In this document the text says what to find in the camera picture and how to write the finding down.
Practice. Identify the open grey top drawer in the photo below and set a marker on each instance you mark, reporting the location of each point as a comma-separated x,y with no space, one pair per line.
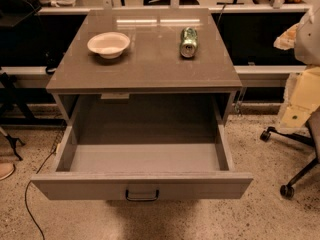
172,143

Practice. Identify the black office chair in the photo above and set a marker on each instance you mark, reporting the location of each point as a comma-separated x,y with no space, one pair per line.
313,126

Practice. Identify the black stand leg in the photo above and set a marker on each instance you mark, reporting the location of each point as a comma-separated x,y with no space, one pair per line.
13,142

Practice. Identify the grey drawer cabinet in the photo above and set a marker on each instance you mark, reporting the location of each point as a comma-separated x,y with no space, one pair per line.
152,63

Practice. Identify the black drawer handle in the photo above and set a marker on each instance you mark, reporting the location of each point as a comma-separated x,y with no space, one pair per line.
142,197

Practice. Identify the long grey background bench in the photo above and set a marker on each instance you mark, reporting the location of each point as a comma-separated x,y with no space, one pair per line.
251,74

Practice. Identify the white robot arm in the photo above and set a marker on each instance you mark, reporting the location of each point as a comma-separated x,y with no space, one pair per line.
302,90

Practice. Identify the green soda can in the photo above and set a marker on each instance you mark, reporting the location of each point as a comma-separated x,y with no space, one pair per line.
189,42

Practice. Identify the white bowl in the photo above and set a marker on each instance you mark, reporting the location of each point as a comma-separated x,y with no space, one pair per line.
109,45

